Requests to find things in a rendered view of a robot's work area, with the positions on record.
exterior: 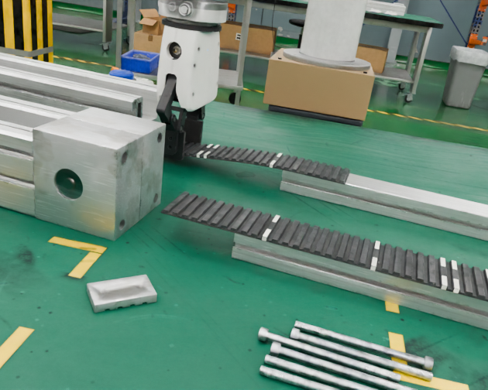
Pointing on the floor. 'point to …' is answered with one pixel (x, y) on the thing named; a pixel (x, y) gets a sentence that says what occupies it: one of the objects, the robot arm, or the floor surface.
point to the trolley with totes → (233, 80)
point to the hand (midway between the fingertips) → (182, 139)
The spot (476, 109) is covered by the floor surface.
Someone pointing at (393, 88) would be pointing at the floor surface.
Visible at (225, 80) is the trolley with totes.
